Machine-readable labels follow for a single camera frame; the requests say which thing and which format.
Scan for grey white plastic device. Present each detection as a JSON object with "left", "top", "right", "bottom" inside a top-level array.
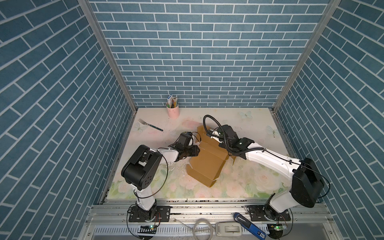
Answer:
[{"left": 215, "top": 222, "right": 243, "bottom": 237}]

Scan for metal fork teal handle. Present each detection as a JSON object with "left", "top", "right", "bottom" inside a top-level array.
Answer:
[{"left": 138, "top": 119, "right": 164, "bottom": 132}]

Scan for blue handheld tool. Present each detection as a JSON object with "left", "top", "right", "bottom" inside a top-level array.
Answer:
[{"left": 234, "top": 213, "right": 267, "bottom": 240}]

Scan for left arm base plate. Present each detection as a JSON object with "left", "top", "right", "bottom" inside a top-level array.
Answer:
[{"left": 128, "top": 205, "right": 171, "bottom": 223}]

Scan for pink pen holder bucket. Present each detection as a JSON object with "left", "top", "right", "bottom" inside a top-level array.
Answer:
[{"left": 167, "top": 105, "right": 180, "bottom": 119}]

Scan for pens in bucket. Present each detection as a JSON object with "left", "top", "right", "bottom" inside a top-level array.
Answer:
[{"left": 166, "top": 95, "right": 179, "bottom": 109}]

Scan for white cable coil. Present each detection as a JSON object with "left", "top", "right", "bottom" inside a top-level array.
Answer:
[{"left": 191, "top": 218, "right": 215, "bottom": 240}]

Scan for brown cardboard box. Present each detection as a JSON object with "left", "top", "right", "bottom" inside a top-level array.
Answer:
[{"left": 186, "top": 126, "right": 236, "bottom": 188}]

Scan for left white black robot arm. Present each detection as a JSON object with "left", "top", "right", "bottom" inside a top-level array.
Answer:
[{"left": 121, "top": 132, "right": 200, "bottom": 222}]

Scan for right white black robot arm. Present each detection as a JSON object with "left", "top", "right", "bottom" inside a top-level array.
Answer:
[{"left": 207, "top": 125, "right": 326, "bottom": 221}]

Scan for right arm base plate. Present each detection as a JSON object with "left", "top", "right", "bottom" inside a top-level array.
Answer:
[{"left": 245, "top": 205, "right": 291, "bottom": 222}]

